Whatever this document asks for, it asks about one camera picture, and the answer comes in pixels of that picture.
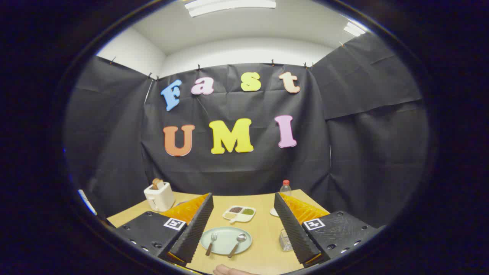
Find small ceiling light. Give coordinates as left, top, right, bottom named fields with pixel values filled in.
left=343, top=22, right=366, bottom=37

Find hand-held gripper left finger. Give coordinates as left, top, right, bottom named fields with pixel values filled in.
left=114, top=192, right=214, bottom=268

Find white divided dish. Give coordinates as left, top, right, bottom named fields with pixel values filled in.
left=222, top=205, right=256, bottom=224

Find long ceiling light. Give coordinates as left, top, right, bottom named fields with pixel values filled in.
left=185, top=0, right=276, bottom=18

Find wooden handled metal fork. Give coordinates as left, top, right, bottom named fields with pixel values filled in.
left=205, top=233, right=218, bottom=256

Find pale green plate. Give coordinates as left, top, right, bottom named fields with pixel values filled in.
left=200, top=226, right=253, bottom=256

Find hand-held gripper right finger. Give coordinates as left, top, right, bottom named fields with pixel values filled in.
left=274, top=192, right=379, bottom=268

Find white toaster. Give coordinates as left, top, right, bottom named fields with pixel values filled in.
left=144, top=183, right=176, bottom=212

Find wooden handled metal spoon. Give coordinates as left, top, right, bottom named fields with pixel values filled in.
left=228, top=233, right=247, bottom=258

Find black backdrop cloth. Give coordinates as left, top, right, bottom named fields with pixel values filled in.
left=63, top=32, right=428, bottom=230

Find metal wire basket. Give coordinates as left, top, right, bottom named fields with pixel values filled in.
left=279, top=228, right=294, bottom=252

